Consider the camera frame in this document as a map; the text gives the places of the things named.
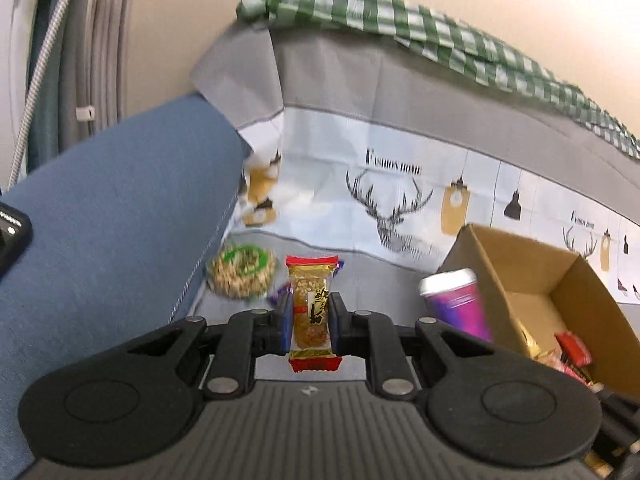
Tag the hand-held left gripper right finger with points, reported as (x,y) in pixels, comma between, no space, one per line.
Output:
(335,321)

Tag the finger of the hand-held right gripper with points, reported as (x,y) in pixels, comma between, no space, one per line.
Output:
(620,425)

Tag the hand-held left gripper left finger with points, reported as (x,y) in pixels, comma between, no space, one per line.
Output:
(285,317)

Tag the gold snack packet red ends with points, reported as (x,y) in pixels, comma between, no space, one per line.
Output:
(312,310)

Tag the red snack packet white label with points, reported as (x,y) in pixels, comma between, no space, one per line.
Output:
(567,371)

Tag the purple cup with white lid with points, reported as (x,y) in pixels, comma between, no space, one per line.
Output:
(457,305)

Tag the cardboard box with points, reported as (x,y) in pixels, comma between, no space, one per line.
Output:
(545,280)

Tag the purple blue wrapped snack bar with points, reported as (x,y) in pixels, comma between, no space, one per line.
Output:
(280,292)

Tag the round peanut snack packet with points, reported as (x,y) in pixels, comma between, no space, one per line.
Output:
(242,270)

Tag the red dark-banded snack packet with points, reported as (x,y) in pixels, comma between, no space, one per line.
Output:
(574,347)

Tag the yellow wrapped cracker packet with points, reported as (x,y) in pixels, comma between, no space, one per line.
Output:
(530,344)

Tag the grey printed sofa cover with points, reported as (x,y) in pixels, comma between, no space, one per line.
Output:
(375,125)

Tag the blue sofa armrest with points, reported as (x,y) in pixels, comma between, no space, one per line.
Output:
(110,200)

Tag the black device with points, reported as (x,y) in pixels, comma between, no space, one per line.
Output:
(11,237)

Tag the dark green cloth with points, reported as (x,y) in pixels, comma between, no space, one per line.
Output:
(47,120)

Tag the green checked cloth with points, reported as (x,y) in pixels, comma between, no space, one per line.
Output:
(425,25)

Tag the beige curtain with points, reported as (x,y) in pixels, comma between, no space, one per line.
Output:
(105,40)

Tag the white cabinet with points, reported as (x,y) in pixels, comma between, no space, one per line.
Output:
(15,60)

